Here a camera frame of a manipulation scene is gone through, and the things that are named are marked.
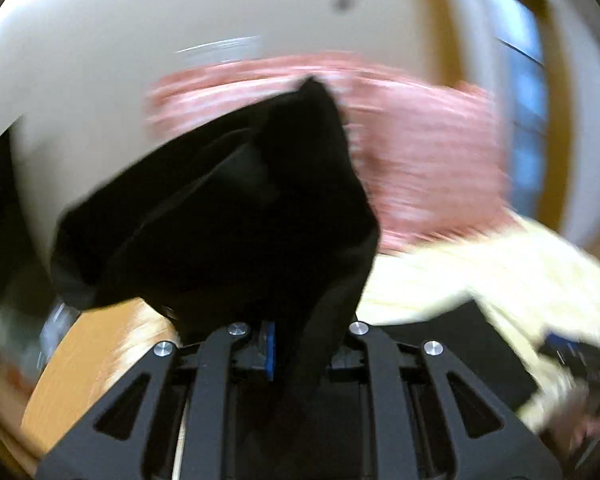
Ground pink polka dot front pillow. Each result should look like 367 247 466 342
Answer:
147 52 481 221

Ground black pants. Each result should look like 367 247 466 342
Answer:
49 75 541 480

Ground wooden window frame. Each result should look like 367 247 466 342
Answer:
486 0 573 231

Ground pink polka dot pillow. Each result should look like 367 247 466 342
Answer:
147 52 481 221
351 79 509 252

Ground clutter on side shelf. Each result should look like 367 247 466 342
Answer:
0 259 81 386

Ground black television screen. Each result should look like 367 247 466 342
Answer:
0 125 38 297

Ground pink polka dot rear pillow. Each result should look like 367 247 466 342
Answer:
351 79 509 252

